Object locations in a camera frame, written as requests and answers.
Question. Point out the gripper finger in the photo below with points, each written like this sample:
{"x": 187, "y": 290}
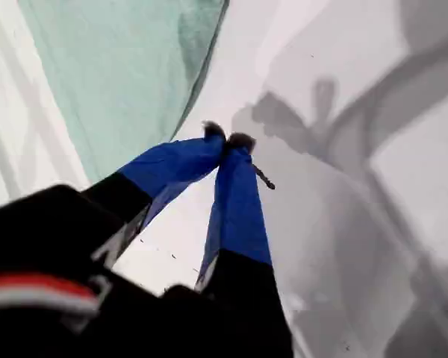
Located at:
{"x": 239, "y": 223}
{"x": 164, "y": 164}

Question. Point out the pale green T-shirt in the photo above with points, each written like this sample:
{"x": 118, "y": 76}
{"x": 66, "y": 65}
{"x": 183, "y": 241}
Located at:
{"x": 112, "y": 74}

